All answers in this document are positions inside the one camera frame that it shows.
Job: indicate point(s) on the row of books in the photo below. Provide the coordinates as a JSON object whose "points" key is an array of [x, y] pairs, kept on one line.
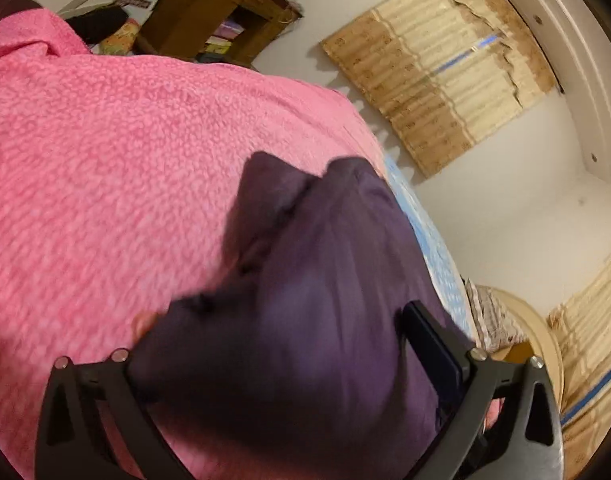
{"points": [[220, 42]]}

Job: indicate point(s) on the black cloth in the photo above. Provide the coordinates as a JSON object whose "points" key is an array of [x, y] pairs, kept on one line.
{"points": [[95, 24]]}

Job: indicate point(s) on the floral pillow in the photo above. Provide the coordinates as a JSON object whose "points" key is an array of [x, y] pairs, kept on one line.
{"points": [[120, 37]]}

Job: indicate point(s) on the purple padded jacket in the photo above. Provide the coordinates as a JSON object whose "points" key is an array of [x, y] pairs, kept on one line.
{"points": [[310, 300]]}

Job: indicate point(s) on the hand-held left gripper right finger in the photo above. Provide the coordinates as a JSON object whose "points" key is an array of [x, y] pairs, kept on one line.
{"points": [[430, 345]]}

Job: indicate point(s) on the light blue bed sheet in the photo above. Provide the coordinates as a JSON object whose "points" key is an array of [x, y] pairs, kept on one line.
{"points": [[435, 250]]}

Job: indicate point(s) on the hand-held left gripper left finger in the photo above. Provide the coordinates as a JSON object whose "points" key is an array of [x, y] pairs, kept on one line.
{"points": [[110, 385]]}

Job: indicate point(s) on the round wooden stool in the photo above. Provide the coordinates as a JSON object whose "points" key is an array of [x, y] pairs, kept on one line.
{"points": [[540, 330]]}

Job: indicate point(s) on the brown wooden desk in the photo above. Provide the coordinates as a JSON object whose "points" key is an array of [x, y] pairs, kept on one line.
{"points": [[185, 10]]}

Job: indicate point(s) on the white door frame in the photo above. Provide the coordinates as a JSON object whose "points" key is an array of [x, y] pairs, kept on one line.
{"points": [[580, 60]]}

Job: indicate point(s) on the pink fleece blanket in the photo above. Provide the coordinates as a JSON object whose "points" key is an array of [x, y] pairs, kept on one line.
{"points": [[110, 185]]}

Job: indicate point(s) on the grey patterned cloth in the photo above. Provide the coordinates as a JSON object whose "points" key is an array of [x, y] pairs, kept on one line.
{"points": [[495, 317]]}

